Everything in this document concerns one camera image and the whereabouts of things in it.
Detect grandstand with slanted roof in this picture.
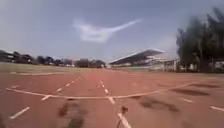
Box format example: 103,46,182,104
107,48,181,72

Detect distant row of trees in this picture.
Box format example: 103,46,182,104
0,49,107,70

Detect grass verge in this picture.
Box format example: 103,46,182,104
111,66,224,80

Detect pale fence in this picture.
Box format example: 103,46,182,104
146,58,181,72

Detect red running track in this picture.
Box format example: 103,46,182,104
0,68,224,128

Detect pale kerb strip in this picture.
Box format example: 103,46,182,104
9,71,68,77

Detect dry grass field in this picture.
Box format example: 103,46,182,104
0,61,101,76

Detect tall dark trees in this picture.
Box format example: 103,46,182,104
175,5,224,74

